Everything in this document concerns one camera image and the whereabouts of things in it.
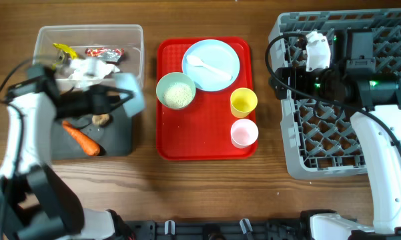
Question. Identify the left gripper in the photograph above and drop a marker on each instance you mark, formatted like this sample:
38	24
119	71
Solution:
95	100

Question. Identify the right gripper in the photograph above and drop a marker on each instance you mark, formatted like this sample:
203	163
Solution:
297	74

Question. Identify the brown mushroom scrap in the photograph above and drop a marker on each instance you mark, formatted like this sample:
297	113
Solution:
100	120

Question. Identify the white tissue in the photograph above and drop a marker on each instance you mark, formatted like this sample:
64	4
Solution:
87	71

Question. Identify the light blue bowl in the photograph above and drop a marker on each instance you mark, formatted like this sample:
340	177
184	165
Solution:
130	93

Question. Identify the red snack wrapper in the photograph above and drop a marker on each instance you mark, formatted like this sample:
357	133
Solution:
105	54

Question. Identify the orange carrot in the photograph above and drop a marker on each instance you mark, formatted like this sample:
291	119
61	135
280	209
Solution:
89	146

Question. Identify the yellow foil wrapper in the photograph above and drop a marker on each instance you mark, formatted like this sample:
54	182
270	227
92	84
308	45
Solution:
65	55

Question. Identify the green bowl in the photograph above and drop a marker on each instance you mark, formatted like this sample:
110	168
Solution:
169	79

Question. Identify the white rice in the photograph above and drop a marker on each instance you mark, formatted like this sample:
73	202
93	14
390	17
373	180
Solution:
178	95

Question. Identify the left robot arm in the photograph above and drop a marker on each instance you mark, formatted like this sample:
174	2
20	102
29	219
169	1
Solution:
34	202

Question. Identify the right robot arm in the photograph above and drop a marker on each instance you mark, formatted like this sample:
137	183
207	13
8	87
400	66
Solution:
342	72

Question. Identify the black waste tray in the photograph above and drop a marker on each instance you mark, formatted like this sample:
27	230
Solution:
114	139

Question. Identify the grey dishwasher rack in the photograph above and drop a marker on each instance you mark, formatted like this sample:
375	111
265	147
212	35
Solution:
318	140

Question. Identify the clear plastic waste bin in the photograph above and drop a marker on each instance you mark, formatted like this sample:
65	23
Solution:
128	37

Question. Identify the yellow cup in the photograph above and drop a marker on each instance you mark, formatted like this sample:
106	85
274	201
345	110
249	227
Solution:
242	102

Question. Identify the pink cup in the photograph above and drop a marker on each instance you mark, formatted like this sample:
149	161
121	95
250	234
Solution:
244	133

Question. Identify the white plastic spoon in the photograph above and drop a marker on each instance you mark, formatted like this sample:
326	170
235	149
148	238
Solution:
197	62

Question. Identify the light blue plate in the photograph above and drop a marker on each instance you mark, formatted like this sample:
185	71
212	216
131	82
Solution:
214	53

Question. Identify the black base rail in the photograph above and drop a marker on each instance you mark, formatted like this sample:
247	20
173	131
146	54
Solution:
272	229

